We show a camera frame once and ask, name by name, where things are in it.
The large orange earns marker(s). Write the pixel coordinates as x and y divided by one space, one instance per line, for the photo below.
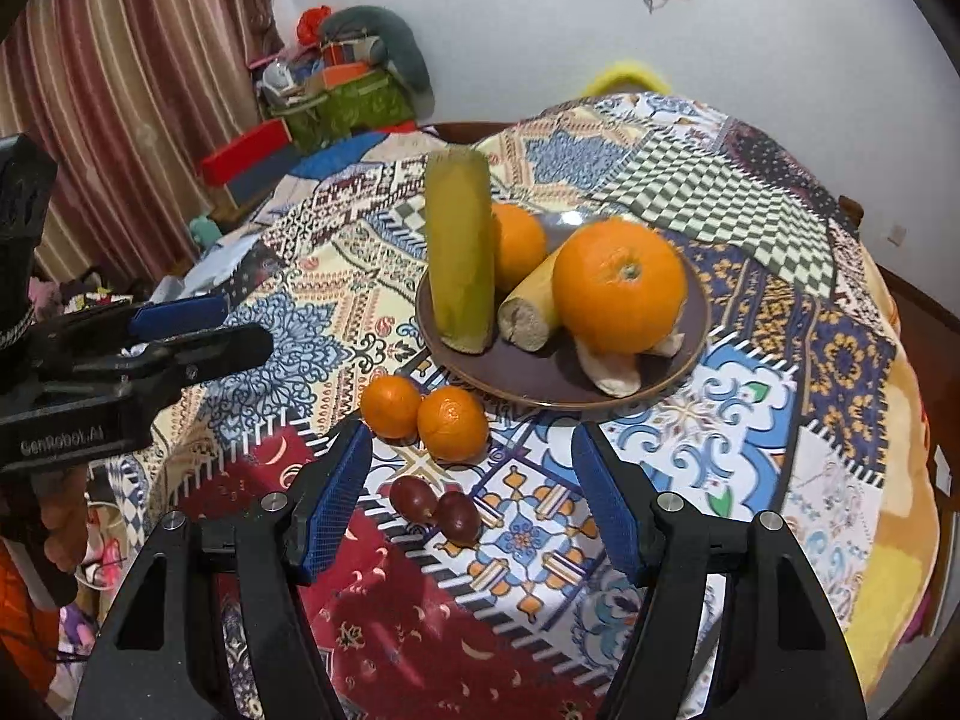
619 285
521 247

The patchwork printed blanket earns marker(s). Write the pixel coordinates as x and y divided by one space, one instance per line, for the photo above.
750 405

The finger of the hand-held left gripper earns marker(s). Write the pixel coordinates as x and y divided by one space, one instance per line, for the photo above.
180 315
217 352

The striped curtain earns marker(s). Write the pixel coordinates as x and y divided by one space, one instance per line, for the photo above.
127 90

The teal plush toy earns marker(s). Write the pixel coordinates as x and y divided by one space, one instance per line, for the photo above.
202 231

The orange box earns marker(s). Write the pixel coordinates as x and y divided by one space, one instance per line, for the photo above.
341 75

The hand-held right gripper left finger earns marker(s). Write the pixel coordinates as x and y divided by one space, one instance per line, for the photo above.
330 499

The small tangerine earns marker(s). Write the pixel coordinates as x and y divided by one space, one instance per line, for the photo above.
390 406
452 424

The grey plush pillow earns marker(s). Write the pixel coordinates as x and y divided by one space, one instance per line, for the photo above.
401 45

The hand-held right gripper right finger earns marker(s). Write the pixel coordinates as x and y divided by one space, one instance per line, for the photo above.
607 502

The yellow sugarcane piece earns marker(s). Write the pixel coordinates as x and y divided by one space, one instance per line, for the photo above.
529 311

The dark purple plate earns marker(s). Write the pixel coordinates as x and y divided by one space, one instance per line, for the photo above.
555 382

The person's left forearm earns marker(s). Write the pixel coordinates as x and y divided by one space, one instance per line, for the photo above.
26 607

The white wall socket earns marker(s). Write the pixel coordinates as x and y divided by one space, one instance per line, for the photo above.
896 233

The person's left hand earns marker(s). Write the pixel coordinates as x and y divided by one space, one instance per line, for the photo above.
66 532

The green-yellow sugarcane piece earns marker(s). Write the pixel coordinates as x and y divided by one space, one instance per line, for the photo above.
459 255

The red plastic bag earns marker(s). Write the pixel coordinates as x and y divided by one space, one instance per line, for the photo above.
313 24

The yellow chair back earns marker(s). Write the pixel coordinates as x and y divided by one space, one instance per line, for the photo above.
626 75

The green storage box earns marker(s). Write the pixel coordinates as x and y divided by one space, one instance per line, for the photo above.
352 109

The red box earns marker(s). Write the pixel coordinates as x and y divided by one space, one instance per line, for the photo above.
244 154

